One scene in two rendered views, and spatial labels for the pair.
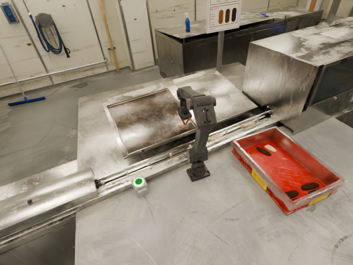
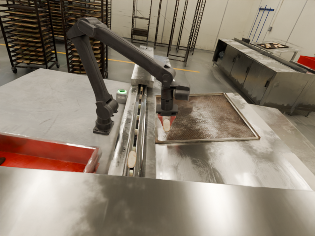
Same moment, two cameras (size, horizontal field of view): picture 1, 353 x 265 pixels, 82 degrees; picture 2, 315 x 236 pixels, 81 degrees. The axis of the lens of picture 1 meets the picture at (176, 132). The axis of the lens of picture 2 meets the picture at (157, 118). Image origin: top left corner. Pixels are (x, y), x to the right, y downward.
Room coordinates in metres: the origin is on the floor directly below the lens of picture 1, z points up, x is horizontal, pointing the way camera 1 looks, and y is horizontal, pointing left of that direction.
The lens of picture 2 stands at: (1.25, -0.80, 1.45)
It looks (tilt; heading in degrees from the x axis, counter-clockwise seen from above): 32 degrees down; 106
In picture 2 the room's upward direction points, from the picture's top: 10 degrees clockwise
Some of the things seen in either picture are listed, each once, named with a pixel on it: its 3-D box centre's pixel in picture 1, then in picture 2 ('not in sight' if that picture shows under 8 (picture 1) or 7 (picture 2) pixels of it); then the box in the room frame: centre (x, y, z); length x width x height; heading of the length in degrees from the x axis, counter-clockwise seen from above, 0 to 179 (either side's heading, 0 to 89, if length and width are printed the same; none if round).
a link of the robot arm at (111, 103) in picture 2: (196, 156); (108, 110); (0.77, -0.10, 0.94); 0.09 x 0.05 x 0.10; 7
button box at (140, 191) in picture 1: (140, 187); (122, 98); (0.67, 0.22, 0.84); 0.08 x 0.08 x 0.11; 23
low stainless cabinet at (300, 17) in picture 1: (280, 32); not in sight; (4.80, -2.52, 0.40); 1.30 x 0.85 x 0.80; 113
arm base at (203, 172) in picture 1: (198, 168); (103, 121); (0.75, -0.10, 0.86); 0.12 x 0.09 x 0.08; 107
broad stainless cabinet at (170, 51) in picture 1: (218, 52); not in sight; (3.61, -0.86, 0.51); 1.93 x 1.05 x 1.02; 113
